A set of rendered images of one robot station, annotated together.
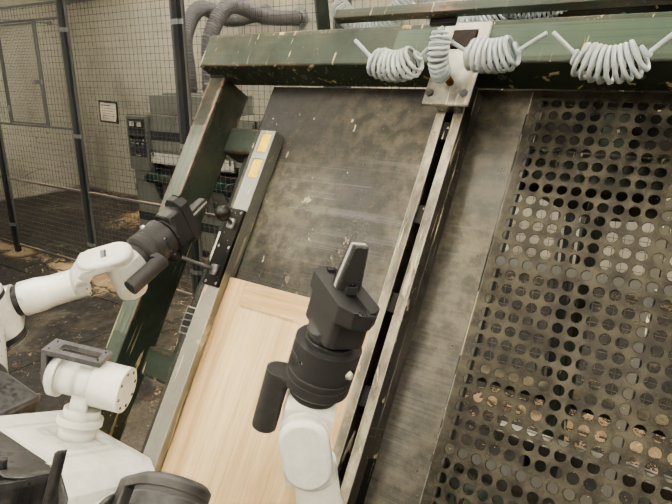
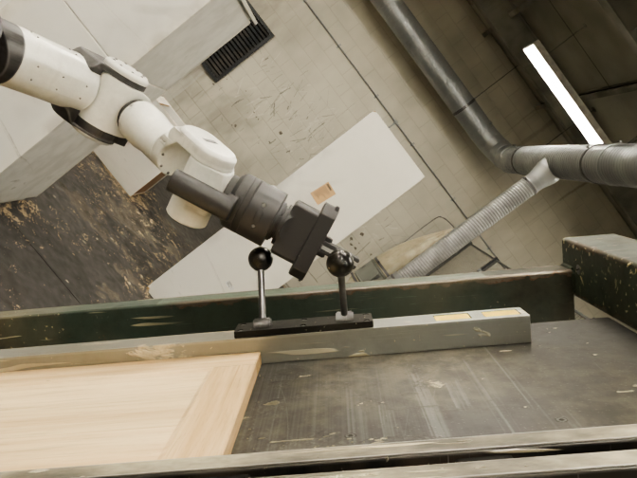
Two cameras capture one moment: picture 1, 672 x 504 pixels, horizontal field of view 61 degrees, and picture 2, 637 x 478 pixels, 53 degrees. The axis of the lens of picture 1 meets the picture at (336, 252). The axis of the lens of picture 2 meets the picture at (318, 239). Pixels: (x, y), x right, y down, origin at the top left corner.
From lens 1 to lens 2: 0.81 m
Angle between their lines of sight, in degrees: 51
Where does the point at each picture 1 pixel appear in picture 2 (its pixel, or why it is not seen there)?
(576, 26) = not seen: outside the picture
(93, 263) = (191, 132)
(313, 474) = not seen: outside the picture
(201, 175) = (416, 308)
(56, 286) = (155, 125)
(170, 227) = (285, 212)
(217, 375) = (85, 381)
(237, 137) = not seen: hidden behind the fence
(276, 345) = (135, 413)
